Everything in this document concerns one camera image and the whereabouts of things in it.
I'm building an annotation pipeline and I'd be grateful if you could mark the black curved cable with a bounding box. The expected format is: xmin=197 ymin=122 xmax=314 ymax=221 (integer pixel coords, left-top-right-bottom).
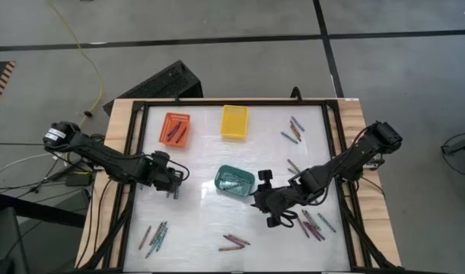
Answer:
xmin=289 ymin=86 xmax=304 ymax=104

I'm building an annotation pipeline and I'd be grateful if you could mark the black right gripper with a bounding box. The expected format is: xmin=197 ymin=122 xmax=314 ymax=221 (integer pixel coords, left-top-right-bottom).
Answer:
xmin=250 ymin=169 xmax=300 ymax=229

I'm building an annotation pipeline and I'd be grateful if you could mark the yellow floor cable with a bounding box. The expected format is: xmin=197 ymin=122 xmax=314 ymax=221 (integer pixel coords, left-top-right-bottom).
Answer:
xmin=47 ymin=0 xmax=104 ymax=129

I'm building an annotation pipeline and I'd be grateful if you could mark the black floor beam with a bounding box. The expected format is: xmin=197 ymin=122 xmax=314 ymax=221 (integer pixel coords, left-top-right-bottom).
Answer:
xmin=0 ymin=191 xmax=88 ymax=229

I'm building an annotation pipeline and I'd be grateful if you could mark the teal plastic bin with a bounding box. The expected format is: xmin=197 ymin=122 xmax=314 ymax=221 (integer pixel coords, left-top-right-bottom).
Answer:
xmin=214 ymin=164 xmax=256 ymax=198

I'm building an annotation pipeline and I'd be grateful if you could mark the orange plastic basket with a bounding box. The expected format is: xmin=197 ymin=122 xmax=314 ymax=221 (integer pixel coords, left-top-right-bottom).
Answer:
xmin=158 ymin=112 xmax=192 ymax=148

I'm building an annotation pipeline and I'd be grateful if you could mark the yellow plastic basket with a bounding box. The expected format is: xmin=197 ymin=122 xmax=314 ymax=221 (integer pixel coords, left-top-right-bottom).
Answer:
xmin=220 ymin=104 xmax=250 ymax=140

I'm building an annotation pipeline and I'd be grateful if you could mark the white cable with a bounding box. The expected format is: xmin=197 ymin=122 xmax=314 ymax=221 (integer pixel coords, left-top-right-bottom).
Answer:
xmin=0 ymin=151 xmax=54 ymax=177

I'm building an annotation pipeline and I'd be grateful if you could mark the black foam case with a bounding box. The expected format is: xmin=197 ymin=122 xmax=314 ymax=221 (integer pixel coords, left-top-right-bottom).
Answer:
xmin=102 ymin=59 xmax=204 ymax=116

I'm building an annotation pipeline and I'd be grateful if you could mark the black power box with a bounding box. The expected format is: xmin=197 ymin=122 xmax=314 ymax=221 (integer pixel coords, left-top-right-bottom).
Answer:
xmin=65 ymin=173 xmax=93 ymax=187

